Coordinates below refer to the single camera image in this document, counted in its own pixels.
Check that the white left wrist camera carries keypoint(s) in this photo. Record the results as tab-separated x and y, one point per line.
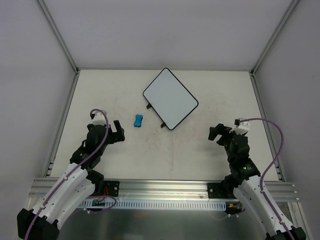
99	117

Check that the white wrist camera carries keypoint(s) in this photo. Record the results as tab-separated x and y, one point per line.
242	126
99	117

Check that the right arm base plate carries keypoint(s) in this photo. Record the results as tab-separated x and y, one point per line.
222	190

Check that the small black-framed whiteboard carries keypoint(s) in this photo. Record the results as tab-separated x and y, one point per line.
170	98

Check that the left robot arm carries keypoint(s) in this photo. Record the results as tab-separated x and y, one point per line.
79	181

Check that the white slotted cable duct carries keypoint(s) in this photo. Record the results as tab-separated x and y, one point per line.
134	204

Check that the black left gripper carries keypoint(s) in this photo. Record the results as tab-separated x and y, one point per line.
111	135

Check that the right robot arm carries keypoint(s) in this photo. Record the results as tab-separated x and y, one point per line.
245	183

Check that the aluminium mounting rail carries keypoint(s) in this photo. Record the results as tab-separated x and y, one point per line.
192	190

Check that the aluminium frame post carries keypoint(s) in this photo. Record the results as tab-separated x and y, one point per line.
57	34
277	31

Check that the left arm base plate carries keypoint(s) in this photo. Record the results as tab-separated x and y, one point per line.
107	188

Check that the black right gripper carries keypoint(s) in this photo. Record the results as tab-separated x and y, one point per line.
222	135

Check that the blue whiteboard eraser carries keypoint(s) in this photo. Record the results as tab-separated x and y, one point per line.
138	120

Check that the whiteboard wire stand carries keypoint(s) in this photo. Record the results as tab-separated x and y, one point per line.
163	124

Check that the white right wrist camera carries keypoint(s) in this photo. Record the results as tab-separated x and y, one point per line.
242	126

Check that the left aluminium frame post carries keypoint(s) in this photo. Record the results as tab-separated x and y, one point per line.
57	34

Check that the right aluminium frame post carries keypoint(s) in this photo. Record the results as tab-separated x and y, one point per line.
277	31

